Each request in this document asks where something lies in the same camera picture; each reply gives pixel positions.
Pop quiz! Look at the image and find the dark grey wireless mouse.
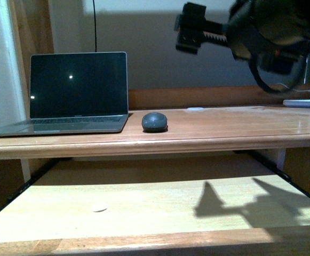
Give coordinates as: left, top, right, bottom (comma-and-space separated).
141, 112, 168, 133

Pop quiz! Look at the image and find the white round desk grommet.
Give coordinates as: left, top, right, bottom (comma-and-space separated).
187, 107, 204, 111

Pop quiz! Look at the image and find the white charger cable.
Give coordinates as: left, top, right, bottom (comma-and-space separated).
276, 83, 310, 92

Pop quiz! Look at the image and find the wooden desk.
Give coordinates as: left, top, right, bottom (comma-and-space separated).
0, 0, 310, 214

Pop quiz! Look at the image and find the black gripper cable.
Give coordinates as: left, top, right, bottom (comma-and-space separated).
248, 52, 309, 94

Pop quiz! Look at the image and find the grey open laptop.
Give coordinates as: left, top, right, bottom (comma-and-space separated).
0, 52, 129, 137

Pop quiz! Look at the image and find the wooden pull-out keyboard tray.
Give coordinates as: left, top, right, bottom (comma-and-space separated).
0, 155, 310, 255

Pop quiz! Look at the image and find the black hanging wall cable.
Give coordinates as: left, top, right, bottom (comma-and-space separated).
91, 0, 98, 53

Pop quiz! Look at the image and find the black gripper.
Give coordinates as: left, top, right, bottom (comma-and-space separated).
174, 1, 310, 74

